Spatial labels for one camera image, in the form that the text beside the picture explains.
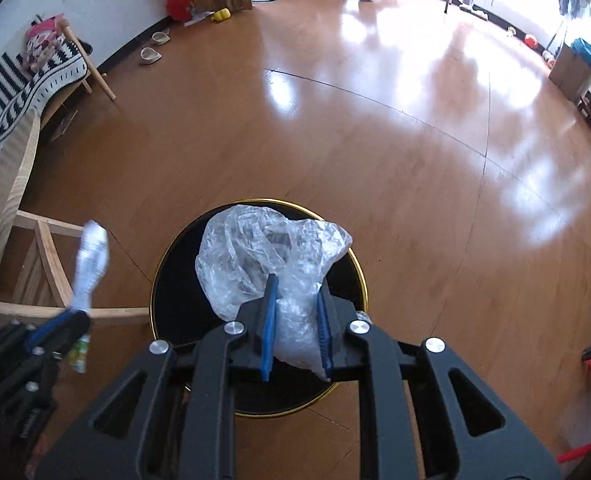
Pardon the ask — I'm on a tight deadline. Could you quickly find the white wrapper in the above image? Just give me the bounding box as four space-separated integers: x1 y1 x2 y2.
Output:
69 219 112 375

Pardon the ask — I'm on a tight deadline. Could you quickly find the blue plastic bag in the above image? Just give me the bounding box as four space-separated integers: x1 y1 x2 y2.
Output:
572 37 591 73

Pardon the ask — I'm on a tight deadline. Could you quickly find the wooden chair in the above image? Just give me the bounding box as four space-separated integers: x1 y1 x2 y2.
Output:
0 110 151 341

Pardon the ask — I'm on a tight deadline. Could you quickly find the black gold-rimmed trash bin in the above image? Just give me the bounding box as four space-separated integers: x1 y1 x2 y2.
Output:
149 197 371 418

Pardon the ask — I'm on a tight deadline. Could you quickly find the cardboard box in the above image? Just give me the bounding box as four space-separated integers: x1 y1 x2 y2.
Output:
548 42 591 103

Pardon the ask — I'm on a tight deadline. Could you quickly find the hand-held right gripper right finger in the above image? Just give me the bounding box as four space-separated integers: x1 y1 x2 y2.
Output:
317 282 563 480

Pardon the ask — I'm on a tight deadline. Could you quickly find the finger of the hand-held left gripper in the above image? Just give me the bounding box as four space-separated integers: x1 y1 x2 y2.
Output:
24 309 92 361

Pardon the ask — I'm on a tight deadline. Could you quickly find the red bag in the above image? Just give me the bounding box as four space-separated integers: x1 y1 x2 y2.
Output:
166 0 196 23

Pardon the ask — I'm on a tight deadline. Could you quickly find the pink plush doll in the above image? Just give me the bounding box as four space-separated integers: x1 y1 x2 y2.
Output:
24 14 71 73

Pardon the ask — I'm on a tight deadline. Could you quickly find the wooden bench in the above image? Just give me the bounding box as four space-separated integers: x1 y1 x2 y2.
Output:
38 19 118 143

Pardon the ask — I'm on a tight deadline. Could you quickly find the clear plastic bag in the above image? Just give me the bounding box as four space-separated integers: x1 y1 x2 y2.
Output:
195 205 353 378

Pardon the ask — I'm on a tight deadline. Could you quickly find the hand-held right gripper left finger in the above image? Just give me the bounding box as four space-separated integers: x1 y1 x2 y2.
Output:
35 274 281 480

